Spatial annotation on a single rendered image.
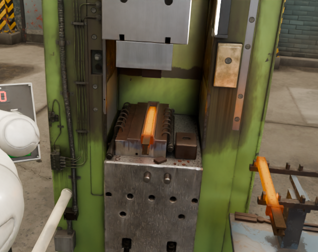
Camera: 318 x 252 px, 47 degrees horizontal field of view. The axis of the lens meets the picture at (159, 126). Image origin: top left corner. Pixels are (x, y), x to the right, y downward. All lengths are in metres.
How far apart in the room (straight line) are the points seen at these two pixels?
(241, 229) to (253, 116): 0.46
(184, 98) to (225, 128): 0.38
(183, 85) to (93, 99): 0.51
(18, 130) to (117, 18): 0.57
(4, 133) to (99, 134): 0.74
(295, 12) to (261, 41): 5.86
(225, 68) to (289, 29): 5.94
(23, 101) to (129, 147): 0.43
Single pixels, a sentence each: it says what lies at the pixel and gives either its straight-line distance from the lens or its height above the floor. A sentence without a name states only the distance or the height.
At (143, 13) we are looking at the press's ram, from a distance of 1.30.
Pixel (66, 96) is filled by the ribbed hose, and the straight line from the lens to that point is 1.55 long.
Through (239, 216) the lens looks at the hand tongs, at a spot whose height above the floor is 0.72.
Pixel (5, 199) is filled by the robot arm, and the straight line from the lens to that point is 0.45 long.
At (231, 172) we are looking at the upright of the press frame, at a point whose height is 0.79.
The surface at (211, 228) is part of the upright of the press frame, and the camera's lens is 1.84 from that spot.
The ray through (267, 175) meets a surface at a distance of 1.31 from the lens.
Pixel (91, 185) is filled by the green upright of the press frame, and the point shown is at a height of 0.67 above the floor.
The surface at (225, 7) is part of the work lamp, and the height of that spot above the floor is 1.49.
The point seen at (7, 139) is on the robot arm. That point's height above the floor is 1.22.
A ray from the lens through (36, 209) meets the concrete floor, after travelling 2.78.
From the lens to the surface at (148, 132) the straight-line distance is 1.45.
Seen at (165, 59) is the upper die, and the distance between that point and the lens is 1.32.
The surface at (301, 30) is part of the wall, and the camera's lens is 7.42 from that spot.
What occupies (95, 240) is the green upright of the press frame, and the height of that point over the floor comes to 0.36.
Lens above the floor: 1.61
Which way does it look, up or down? 23 degrees down
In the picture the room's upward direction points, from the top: 3 degrees clockwise
